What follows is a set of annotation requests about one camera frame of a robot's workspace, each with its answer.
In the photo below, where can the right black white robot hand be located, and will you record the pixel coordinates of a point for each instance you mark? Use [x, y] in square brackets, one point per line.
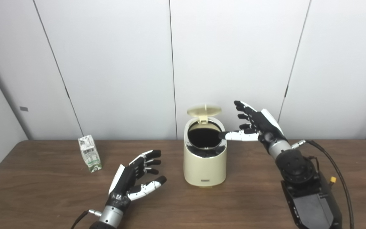
[264, 127]

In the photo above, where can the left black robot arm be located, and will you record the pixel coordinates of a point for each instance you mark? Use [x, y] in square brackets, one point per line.
[110, 218]

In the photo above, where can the small grey wall label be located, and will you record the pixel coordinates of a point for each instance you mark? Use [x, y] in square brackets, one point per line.
[24, 108]

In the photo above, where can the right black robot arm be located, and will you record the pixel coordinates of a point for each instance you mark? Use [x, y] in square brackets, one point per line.
[297, 168]

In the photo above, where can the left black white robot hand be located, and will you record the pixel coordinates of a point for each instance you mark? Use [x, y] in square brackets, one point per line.
[124, 183]

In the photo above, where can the white green milk carton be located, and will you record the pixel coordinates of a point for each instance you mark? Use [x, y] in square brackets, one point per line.
[90, 154]

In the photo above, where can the cream-colored bin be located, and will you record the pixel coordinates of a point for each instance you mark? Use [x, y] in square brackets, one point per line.
[203, 168]

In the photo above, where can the cream round bin lid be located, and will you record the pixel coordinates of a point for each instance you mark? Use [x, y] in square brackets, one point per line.
[203, 110]

